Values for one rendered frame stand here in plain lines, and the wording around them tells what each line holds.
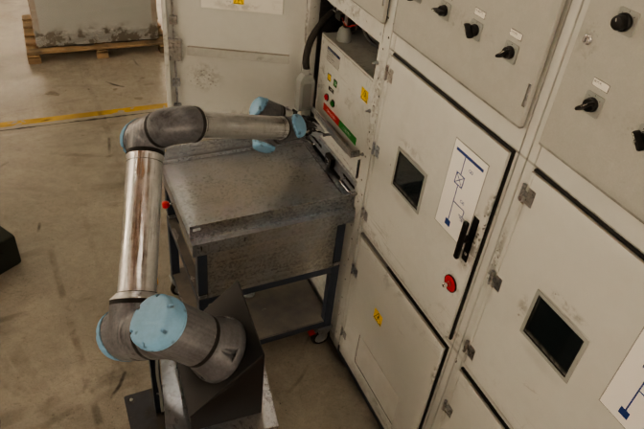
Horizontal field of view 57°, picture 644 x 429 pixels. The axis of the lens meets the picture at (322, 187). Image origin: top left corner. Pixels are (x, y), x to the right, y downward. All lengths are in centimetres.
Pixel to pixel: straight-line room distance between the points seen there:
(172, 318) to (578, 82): 111
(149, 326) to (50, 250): 205
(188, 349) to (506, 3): 119
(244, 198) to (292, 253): 30
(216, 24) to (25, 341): 172
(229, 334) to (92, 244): 200
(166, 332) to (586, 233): 104
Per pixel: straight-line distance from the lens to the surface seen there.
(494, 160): 164
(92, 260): 351
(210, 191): 251
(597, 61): 138
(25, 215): 391
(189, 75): 288
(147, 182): 186
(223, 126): 195
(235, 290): 186
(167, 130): 185
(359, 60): 241
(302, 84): 262
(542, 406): 178
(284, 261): 250
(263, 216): 231
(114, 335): 178
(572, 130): 144
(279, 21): 271
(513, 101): 156
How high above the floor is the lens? 235
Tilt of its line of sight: 36 degrees down
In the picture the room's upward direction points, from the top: 7 degrees clockwise
